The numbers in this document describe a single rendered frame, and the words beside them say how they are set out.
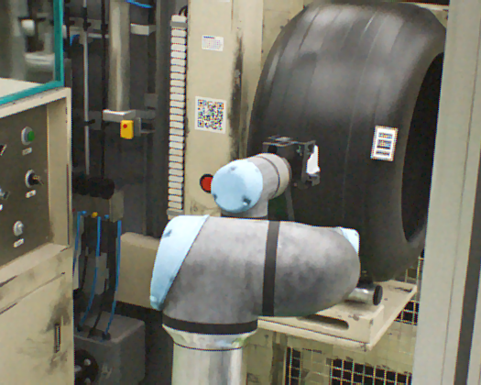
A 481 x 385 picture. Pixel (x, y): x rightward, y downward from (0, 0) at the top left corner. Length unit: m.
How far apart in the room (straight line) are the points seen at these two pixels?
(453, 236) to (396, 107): 1.28
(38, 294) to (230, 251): 1.18
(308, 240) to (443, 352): 0.50
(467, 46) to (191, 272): 0.61
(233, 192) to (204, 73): 0.74
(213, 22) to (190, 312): 1.14
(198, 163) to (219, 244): 1.14
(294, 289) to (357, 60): 0.88
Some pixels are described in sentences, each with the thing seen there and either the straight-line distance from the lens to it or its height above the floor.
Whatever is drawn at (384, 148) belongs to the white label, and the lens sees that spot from 1.95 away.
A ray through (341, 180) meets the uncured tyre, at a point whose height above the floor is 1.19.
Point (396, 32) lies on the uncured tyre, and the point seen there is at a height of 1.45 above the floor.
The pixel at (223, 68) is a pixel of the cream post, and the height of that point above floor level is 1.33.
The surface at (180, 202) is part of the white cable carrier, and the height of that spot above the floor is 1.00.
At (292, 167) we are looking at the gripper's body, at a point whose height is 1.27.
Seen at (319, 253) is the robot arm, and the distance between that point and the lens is 1.21.
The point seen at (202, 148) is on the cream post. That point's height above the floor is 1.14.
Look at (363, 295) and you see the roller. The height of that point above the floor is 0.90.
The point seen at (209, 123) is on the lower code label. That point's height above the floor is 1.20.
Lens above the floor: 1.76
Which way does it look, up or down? 18 degrees down
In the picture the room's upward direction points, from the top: 2 degrees clockwise
